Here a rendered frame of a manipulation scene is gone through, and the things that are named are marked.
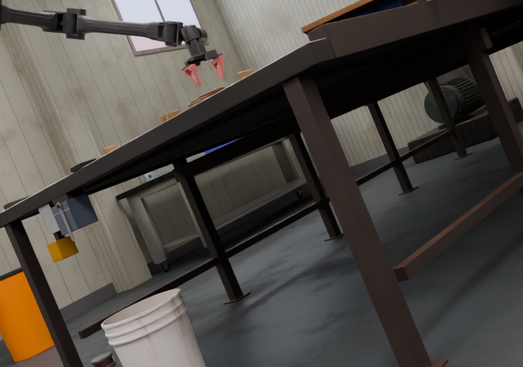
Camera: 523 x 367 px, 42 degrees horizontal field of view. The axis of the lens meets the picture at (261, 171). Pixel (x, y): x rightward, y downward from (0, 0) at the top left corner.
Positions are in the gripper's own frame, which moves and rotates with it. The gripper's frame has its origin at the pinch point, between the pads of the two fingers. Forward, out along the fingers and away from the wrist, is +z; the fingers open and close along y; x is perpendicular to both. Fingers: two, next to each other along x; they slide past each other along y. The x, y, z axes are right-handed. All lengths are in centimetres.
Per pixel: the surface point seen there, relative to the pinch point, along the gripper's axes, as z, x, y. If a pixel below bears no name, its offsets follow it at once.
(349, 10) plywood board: -1, 39, -35
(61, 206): 18, -65, 45
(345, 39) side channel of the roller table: 12, 67, -2
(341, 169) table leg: 42, 61, 12
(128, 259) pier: 71, -434, -103
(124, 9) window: -190, -507, -248
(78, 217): 24, -61, 42
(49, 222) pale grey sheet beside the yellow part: 21, -85, 47
